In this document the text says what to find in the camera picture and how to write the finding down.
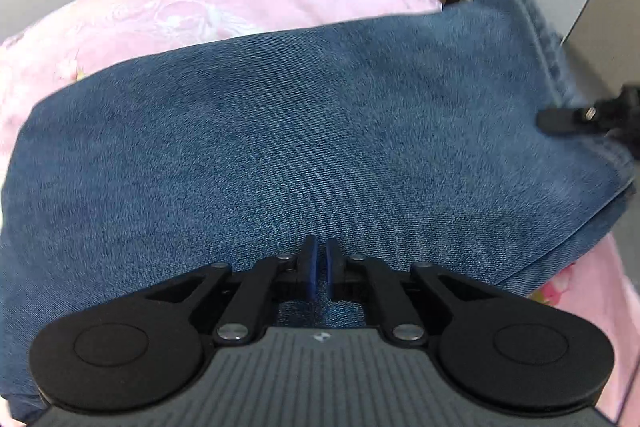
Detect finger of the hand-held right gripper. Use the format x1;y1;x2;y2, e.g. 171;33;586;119
536;83;640;138

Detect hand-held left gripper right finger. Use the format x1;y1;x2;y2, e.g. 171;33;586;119
326;237;506;347

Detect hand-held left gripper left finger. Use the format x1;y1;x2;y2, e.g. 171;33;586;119
135;234;319;346

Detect blue denim pants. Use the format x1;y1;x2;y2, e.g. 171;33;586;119
0;0;638;423

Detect brown cardboard box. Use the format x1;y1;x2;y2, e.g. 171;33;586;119
560;0;640;108

